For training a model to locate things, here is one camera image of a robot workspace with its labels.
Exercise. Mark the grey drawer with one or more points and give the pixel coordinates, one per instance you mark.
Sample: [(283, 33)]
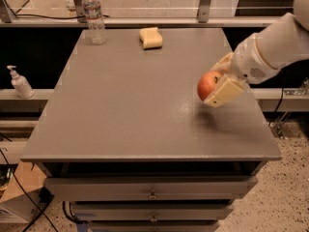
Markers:
[(152, 212), (150, 189), (160, 226)]

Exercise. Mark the left metal post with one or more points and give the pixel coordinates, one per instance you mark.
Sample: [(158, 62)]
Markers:
[(79, 11)]

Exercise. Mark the metal post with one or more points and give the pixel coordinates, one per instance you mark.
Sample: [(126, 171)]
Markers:
[(79, 11), (204, 8)]

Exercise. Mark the right metal post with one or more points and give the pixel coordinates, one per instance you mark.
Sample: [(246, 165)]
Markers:
[(204, 8)]

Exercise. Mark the cardboard box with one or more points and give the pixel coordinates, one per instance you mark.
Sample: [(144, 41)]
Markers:
[(16, 204)]

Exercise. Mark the red apple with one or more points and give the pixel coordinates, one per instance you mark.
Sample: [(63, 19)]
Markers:
[(207, 84)]

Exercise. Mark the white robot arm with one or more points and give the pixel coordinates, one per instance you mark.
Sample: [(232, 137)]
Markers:
[(286, 41)]

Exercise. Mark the bottom grey drawer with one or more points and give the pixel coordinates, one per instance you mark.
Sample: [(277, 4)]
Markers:
[(160, 226)]

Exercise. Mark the white pump dispenser bottle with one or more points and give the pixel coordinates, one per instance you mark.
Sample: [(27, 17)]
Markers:
[(20, 83)]

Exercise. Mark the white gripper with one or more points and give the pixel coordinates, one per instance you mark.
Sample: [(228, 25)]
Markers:
[(247, 63)]

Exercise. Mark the clear plastic water bottle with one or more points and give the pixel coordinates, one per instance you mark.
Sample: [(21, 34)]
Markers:
[(94, 18)]

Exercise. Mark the grey drawer cabinet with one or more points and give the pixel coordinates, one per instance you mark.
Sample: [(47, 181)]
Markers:
[(120, 111)]

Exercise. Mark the yellow sponge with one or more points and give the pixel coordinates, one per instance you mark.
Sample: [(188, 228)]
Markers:
[(150, 38)]

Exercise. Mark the top grey drawer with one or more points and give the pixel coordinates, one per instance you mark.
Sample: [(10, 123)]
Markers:
[(150, 189)]

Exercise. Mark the middle grey drawer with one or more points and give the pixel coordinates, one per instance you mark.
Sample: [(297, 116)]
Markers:
[(152, 212)]

